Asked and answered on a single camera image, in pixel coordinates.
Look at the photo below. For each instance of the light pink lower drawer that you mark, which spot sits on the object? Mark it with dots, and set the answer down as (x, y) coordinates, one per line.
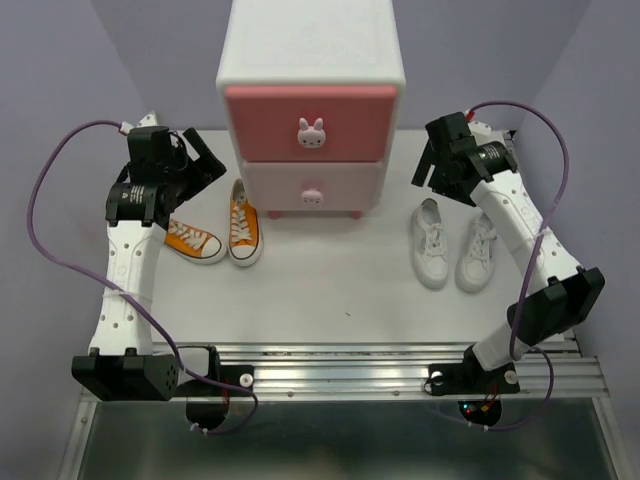
(335, 187)

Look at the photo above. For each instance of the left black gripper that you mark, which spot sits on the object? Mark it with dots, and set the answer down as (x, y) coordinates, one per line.
(206, 169)

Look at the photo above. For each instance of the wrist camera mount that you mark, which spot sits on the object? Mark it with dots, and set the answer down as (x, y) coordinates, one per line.
(480, 131)
(150, 119)

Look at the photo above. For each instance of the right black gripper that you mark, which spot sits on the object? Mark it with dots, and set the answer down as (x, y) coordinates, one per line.
(436, 180)

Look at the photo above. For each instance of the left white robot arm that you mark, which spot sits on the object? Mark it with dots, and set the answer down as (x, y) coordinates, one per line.
(120, 364)

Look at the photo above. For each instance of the orange sneaker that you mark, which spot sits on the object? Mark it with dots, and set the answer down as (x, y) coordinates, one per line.
(193, 244)
(245, 236)

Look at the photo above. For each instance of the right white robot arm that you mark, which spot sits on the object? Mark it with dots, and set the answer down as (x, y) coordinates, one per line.
(557, 292)

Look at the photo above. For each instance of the right orange sneaker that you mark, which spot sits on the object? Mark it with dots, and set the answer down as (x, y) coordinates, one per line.
(245, 236)

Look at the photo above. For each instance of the left orange sneaker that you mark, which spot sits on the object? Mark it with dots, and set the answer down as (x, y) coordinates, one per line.
(193, 244)

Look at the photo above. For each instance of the white sneaker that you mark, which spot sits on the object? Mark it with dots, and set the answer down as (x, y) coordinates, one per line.
(429, 246)
(475, 267)

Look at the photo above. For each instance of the white shoe cabinet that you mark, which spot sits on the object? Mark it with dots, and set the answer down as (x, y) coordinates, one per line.
(282, 43)

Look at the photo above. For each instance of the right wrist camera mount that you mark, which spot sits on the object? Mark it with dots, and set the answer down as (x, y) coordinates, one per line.
(480, 131)

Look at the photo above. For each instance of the aluminium mounting rail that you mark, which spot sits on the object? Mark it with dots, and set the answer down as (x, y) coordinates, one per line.
(339, 411)

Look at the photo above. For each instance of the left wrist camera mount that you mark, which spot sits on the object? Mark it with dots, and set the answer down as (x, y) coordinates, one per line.
(150, 119)

